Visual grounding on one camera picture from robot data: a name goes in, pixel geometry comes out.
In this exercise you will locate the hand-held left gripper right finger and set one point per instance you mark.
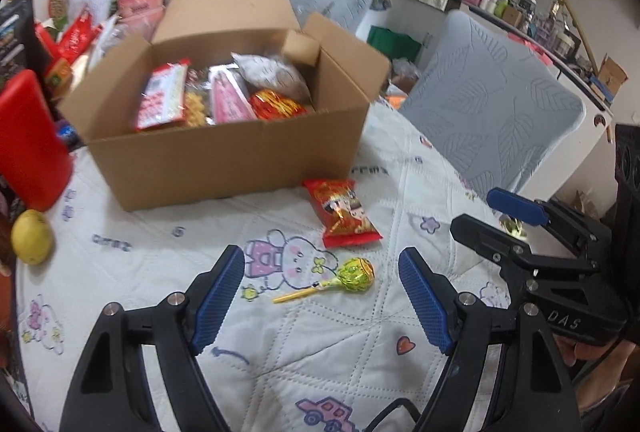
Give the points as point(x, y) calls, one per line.
point(425, 302)

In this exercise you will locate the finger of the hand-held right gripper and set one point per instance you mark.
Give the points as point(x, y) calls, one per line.
point(515, 207)
point(485, 237)

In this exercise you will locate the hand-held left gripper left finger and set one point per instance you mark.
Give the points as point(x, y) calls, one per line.
point(217, 302)

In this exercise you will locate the gold candy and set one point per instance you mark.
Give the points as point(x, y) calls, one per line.
point(512, 228)

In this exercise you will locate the yellow green lollipop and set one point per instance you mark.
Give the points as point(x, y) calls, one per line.
point(355, 274)

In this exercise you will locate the small red figure-print packet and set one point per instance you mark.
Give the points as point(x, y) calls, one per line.
point(345, 212)

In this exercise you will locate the brown cardboard box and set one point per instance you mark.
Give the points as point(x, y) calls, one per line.
point(225, 161)

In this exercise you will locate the clear bag of yellow snacks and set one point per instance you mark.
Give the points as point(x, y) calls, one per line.
point(196, 109)

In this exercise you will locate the pink cone-shaped packet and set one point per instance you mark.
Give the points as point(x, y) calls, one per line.
point(232, 96)

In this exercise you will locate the crinkled red gold snack packet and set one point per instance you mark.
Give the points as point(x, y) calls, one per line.
point(275, 104)

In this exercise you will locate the long red white packet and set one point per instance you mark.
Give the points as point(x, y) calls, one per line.
point(162, 94)

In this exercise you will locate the clear packet of red sweets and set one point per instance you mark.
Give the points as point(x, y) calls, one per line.
point(197, 79)

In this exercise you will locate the white cartoon-print snack packet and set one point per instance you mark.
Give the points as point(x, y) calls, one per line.
point(270, 71)

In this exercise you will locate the person's right hand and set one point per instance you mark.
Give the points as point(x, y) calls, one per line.
point(605, 367)

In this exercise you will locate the white quilted printed tablecloth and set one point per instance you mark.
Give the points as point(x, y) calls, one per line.
point(280, 337)

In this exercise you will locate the pink ribbon bow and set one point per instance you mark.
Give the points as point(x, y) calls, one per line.
point(537, 51)

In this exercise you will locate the small open cardboard box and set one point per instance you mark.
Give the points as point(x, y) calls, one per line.
point(612, 76)

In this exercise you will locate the yellow lemon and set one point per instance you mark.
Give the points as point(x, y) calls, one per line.
point(31, 237)

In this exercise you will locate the row of cosmetic bottles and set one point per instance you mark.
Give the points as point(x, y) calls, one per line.
point(510, 6)

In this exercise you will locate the green shopping bag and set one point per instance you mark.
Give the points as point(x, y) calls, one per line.
point(395, 42)

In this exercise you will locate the red plastic canister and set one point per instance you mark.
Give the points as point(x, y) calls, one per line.
point(30, 141)

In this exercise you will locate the red foil pouch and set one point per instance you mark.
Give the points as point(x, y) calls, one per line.
point(75, 36)

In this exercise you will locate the black stand-up pouch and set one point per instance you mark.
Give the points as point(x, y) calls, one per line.
point(12, 36)

